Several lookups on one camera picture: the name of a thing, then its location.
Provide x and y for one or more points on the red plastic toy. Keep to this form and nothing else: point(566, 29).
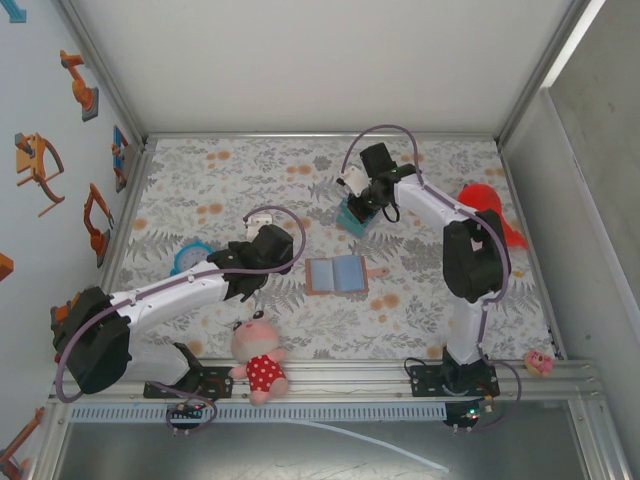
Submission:
point(480, 195)

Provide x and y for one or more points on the wide aluminium base rail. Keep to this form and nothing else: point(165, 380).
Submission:
point(350, 375)

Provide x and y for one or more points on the orange claw crane wall sticker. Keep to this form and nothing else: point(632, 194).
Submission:
point(35, 165)

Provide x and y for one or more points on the orange block wall sticker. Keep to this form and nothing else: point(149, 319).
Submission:
point(5, 267)

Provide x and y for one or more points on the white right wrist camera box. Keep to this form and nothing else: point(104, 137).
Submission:
point(355, 180)

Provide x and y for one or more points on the pink plush pig dotted dress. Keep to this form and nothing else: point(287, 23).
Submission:
point(260, 372)

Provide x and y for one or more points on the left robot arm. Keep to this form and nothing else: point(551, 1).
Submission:
point(165, 297)

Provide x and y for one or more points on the blue orange gantry wall sticker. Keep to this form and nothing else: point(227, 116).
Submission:
point(120, 155)

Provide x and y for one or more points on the blue alarm clock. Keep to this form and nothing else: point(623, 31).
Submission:
point(190, 257)

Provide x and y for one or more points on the blue machine wall sticker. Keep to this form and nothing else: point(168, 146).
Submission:
point(15, 11)

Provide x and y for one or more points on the aluminium frame post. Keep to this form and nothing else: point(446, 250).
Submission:
point(547, 65)
point(101, 65)

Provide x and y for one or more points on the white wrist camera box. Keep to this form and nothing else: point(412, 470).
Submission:
point(355, 180)
point(259, 220)

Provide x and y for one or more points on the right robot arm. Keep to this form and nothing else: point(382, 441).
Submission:
point(475, 260)

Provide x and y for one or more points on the floral table cloth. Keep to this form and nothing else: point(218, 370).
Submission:
point(250, 175)

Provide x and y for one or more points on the white plastic tube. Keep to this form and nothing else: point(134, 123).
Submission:
point(375, 442)

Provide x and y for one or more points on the aluminium frame rail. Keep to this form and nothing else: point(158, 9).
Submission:
point(320, 136)
point(131, 200)

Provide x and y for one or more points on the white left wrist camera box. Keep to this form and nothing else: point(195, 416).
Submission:
point(259, 220)

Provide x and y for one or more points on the small pink bear toy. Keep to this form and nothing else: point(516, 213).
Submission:
point(540, 362)

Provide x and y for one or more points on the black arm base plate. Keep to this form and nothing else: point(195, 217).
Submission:
point(220, 385)
point(425, 382)

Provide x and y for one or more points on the round black circuit board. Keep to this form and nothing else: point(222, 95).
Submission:
point(186, 414)
point(467, 415)

